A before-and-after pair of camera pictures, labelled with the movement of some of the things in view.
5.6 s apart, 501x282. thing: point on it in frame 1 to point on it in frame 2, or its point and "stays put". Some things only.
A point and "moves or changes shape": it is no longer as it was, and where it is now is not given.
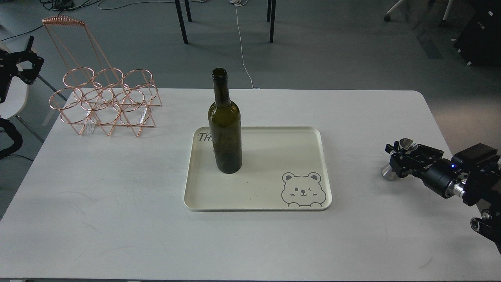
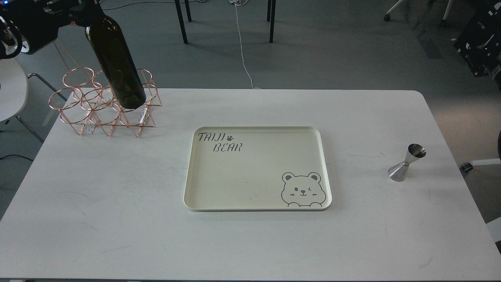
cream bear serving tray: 283,169 stays put
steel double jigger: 407,145 moves or changes shape
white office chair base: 387,17 stays put
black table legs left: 181,19 stays put
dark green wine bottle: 225,127 to 110,42
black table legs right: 271,11 stays put
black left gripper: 8,68 to 38,22
